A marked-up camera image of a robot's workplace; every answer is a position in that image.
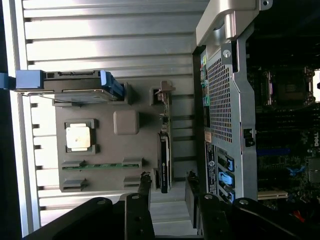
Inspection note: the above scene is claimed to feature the dark motherboard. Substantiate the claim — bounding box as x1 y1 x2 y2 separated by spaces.
246 22 320 216

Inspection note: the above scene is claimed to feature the CPU socket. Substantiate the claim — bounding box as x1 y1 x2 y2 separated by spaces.
259 67 316 107

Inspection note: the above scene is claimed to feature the grey parts rack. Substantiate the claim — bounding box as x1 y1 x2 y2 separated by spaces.
51 79 176 194

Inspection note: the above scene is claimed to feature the metal socket cover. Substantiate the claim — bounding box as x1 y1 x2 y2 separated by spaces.
313 69 320 103

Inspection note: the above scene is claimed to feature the red wire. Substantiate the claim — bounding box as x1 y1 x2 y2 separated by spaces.
291 209 306 224

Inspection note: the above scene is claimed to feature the green RAM stick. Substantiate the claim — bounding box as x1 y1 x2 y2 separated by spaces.
61 163 140 171

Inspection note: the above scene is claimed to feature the blue slot latch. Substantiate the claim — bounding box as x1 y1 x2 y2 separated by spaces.
286 164 306 176

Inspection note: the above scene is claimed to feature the silver CPU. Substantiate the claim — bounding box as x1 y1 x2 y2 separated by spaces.
65 122 91 151

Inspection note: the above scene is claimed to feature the white expansion slot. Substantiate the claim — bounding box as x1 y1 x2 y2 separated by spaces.
257 189 289 201

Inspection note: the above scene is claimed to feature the hard disk with blue caddy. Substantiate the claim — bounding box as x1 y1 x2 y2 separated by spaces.
0 69 126 104

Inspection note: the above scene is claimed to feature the grey chipset heatsink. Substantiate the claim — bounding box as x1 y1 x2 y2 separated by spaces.
307 157 320 184

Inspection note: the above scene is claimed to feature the silver and black PC case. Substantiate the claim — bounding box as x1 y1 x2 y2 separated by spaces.
191 0 320 240

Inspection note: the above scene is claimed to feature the blue card retainer clip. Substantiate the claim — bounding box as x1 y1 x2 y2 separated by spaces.
217 170 236 188
219 186 236 204
217 152 235 173

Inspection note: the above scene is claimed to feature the black graphics card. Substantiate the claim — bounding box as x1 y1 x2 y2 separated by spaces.
154 79 176 195

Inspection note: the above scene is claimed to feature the blue expansion slot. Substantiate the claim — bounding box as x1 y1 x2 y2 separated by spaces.
256 148 291 156

